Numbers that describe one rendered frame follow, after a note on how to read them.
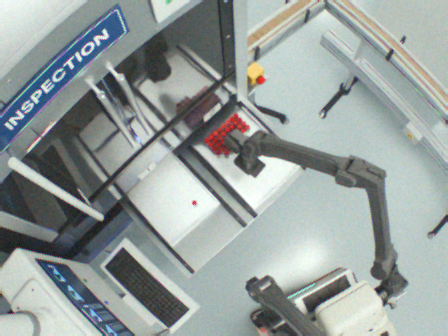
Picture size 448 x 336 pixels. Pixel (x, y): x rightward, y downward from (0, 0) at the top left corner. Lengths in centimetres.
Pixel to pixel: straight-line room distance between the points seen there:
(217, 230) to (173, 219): 18
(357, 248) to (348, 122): 83
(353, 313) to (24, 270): 104
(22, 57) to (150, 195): 122
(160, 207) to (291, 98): 139
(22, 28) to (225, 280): 217
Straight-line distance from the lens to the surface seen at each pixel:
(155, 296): 194
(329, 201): 284
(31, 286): 131
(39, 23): 89
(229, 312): 275
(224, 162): 193
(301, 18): 221
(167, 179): 193
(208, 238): 188
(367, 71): 258
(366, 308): 142
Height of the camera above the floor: 274
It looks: 75 degrees down
